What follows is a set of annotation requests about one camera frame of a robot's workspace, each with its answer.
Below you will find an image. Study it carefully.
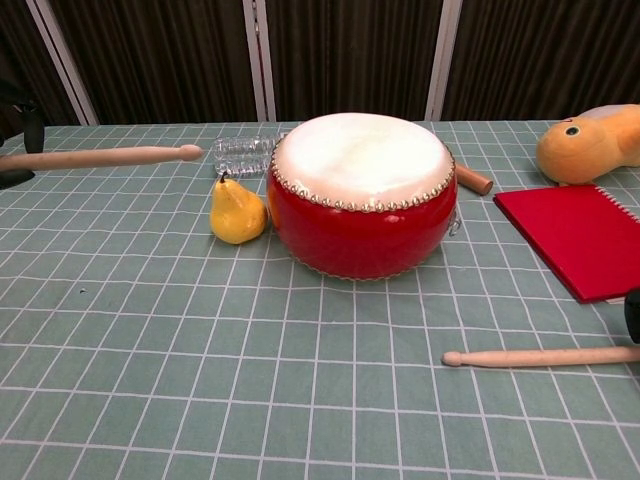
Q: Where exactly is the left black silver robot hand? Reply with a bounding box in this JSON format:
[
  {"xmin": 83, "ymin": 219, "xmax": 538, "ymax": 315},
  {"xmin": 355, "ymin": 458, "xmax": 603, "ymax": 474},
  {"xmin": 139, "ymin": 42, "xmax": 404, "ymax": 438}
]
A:
[{"xmin": 0, "ymin": 79, "xmax": 46, "ymax": 189}]

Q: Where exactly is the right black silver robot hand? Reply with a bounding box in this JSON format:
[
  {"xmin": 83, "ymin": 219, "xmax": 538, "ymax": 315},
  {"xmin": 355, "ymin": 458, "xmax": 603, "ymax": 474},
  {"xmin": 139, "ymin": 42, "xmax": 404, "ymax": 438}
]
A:
[{"xmin": 623, "ymin": 288, "xmax": 640, "ymax": 345}]

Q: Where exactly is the light wooden drumstick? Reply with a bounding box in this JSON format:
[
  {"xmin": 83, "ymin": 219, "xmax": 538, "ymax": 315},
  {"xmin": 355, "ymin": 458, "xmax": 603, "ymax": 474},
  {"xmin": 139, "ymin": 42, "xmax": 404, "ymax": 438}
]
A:
[
  {"xmin": 0, "ymin": 144, "xmax": 205, "ymax": 174},
  {"xmin": 441, "ymin": 346, "xmax": 640, "ymax": 370}
]

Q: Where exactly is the red drum with white skin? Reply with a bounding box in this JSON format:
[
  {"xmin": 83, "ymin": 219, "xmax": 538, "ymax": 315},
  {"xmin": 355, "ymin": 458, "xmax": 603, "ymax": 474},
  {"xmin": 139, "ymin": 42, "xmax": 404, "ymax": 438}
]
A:
[{"xmin": 265, "ymin": 112, "xmax": 461, "ymax": 281}]

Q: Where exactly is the red spiral notebook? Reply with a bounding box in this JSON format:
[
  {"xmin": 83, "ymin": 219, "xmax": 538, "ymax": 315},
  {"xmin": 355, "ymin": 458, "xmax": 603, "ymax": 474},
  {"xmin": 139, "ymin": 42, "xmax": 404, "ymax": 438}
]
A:
[{"xmin": 493, "ymin": 183, "xmax": 640, "ymax": 305}]

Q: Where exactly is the yellow plush toy animal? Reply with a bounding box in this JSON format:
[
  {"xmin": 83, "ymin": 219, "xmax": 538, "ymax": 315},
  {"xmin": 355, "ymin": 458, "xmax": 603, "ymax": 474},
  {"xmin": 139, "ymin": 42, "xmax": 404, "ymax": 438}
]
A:
[{"xmin": 536, "ymin": 103, "xmax": 640, "ymax": 187}]

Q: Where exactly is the brown wooden rod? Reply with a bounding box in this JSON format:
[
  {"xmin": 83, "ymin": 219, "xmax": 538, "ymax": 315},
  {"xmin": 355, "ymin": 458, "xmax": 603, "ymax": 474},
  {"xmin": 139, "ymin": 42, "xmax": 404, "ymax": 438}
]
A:
[{"xmin": 453, "ymin": 162, "xmax": 494, "ymax": 196}]

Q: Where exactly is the clear plastic water bottle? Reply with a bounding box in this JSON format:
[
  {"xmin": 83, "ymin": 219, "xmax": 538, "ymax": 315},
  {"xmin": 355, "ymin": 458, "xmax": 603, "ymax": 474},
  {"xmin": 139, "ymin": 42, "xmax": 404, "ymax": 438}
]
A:
[{"xmin": 213, "ymin": 132, "xmax": 287, "ymax": 179}]

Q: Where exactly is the yellow toy pear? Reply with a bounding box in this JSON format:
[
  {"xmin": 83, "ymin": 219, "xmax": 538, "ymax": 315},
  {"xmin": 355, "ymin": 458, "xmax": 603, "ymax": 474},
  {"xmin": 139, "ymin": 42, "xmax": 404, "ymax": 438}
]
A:
[{"xmin": 209, "ymin": 171, "xmax": 270, "ymax": 246}]

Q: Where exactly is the green grid cutting mat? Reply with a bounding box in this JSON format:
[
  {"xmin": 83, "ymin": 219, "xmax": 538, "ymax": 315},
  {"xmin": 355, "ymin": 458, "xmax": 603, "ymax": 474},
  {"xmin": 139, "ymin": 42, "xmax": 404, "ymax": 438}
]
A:
[{"xmin": 0, "ymin": 119, "xmax": 640, "ymax": 480}]

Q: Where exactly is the white partition frame post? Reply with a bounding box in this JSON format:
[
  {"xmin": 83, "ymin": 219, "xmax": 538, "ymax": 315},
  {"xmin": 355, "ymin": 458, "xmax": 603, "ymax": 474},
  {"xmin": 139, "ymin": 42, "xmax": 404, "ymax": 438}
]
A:
[
  {"xmin": 27, "ymin": 0, "xmax": 100, "ymax": 126},
  {"xmin": 426, "ymin": 0, "xmax": 464, "ymax": 121},
  {"xmin": 242, "ymin": 0, "xmax": 277, "ymax": 123}
]

